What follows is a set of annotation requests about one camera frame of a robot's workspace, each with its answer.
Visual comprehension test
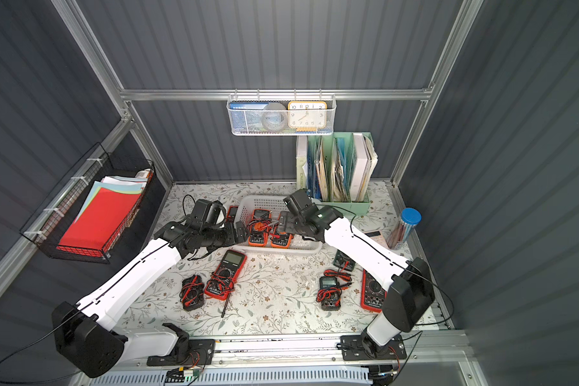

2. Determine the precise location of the red ANENG multimeter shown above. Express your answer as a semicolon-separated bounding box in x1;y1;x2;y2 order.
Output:
204;249;247;301

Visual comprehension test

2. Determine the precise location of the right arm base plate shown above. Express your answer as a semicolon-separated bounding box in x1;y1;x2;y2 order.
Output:
336;334;407;361

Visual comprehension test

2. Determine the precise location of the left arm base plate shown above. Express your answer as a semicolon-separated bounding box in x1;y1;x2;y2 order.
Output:
146;339;216;368

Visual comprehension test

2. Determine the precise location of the red multimeter behind basket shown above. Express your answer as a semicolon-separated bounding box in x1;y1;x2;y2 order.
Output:
225;206;238;223

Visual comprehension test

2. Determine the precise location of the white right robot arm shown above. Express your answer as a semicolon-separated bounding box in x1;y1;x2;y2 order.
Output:
283;189;435;356

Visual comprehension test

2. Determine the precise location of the blue lid pencil tube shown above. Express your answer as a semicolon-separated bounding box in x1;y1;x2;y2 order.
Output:
387;207;422;249

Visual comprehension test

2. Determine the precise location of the grey tape roll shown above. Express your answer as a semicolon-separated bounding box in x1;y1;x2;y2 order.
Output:
261;102;287;132

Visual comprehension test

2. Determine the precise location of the dark green multimeter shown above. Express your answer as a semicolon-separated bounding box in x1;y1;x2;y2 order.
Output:
333;250;355;272

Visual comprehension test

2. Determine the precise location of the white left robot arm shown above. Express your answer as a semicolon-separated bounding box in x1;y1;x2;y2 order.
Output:
51;199;248;378

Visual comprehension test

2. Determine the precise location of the red paper folder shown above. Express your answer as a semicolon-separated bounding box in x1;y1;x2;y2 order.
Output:
57;182;142;257

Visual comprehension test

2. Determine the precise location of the blue box in basket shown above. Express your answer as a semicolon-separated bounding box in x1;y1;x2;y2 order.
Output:
228;101;269;135

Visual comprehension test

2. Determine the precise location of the red multimeter far right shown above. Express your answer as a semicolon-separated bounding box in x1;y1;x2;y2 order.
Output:
360;270;387;313

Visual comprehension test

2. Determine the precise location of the green file organizer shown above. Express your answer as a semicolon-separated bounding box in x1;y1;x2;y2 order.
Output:
296;132;379;215

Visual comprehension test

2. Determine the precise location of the white plastic basket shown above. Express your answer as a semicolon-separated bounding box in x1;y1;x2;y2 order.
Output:
235;196;323;256

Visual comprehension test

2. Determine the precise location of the orange alarm clock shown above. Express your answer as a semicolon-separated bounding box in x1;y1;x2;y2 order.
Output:
287;101;328;131

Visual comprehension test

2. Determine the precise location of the orange multimeter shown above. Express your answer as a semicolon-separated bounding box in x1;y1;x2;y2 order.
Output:
270;227;294;249
248;209;271;247

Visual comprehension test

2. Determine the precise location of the small black multimeter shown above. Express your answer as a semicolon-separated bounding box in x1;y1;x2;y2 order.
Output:
179;274;204;311
316;276;351;311

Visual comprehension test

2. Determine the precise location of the pink calculator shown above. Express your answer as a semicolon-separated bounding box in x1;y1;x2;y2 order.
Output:
365;231;388;248

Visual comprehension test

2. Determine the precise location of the white wire hanging basket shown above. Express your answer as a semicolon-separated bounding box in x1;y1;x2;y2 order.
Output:
226;93;338;137

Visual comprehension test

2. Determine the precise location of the black wire wall basket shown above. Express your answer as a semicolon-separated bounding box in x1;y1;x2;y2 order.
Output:
20;146;155;264

